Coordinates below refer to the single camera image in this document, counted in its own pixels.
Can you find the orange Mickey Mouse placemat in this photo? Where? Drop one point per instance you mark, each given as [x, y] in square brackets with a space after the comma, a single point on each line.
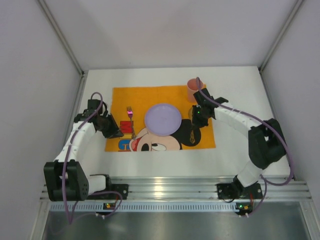
[141, 99]

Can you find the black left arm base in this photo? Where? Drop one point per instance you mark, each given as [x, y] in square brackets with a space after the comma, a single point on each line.
[115, 190]

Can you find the pink plastic cup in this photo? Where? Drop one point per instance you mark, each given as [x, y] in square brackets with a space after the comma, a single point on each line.
[192, 88]

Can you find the purple plastic plate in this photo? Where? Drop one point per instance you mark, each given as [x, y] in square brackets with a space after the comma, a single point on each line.
[162, 119]

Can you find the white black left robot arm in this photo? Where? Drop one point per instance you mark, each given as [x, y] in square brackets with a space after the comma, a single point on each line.
[65, 178]

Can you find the gold spoon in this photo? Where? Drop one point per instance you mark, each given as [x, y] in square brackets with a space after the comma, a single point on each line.
[190, 116]

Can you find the slotted cable duct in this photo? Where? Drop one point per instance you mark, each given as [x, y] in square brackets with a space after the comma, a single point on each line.
[126, 206]

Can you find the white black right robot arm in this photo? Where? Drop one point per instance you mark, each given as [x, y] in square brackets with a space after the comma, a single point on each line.
[265, 138]

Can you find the aluminium left corner post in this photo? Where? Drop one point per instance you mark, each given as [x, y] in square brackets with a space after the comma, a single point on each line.
[60, 35]

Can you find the aluminium mounting rail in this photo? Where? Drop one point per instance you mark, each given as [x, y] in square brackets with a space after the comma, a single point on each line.
[201, 189]

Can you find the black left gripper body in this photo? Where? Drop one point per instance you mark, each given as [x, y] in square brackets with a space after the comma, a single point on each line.
[110, 125]

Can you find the aluminium corner post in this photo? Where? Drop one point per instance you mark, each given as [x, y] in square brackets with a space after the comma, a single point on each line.
[60, 35]
[298, 4]

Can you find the iridescent purple fork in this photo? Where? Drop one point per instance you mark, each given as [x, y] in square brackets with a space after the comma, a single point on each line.
[130, 115]

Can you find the aluminium right corner post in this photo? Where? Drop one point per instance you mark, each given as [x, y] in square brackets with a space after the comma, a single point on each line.
[298, 4]

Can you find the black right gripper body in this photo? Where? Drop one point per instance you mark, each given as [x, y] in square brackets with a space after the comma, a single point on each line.
[198, 118]

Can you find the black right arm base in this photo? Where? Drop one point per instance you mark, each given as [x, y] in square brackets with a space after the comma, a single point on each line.
[229, 191]

